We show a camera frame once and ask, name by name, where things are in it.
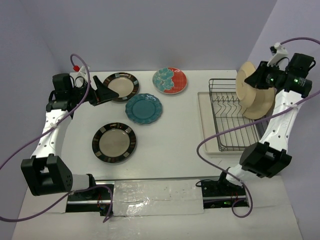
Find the white drain tray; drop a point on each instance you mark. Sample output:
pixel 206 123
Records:
pixel 207 124

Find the teal scalloped plate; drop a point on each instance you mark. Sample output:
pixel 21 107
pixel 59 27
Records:
pixel 143 109

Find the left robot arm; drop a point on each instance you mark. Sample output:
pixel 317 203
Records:
pixel 45 172

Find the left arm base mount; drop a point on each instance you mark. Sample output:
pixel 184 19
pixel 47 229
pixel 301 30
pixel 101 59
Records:
pixel 94 201

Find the black rim plate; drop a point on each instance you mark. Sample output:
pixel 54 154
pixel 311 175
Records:
pixel 114 142
pixel 123 83

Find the black rim plate front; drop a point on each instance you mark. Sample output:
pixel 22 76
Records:
pixel 114 142

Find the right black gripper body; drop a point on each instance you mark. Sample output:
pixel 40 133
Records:
pixel 272 74

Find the black rim plate rear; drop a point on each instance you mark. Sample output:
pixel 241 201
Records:
pixel 123 83

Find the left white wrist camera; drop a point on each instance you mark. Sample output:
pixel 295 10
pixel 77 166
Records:
pixel 80 71

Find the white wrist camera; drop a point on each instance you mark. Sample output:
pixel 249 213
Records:
pixel 80 71
pixel 278 53

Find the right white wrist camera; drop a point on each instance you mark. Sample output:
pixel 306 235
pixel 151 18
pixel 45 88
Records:
pixel 278 53

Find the silver tape sheet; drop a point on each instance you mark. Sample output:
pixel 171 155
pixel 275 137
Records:
pixel 157 198

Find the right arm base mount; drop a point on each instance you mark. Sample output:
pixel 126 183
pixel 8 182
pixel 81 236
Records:
pixel 220 195

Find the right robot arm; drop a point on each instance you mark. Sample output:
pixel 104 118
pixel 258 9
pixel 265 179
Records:
pixel 269 155

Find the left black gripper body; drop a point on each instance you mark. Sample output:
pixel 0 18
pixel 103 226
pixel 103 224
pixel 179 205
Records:
pixel 79 94

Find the red and teal floral plate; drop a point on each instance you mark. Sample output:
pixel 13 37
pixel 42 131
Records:
pixel 169 80

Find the beige bird plate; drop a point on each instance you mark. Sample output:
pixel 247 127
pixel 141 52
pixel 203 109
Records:
pixel 245 87
pixel 257 103

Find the black wire dish rack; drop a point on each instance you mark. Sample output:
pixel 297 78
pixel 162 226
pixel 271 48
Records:
pixel 228 114

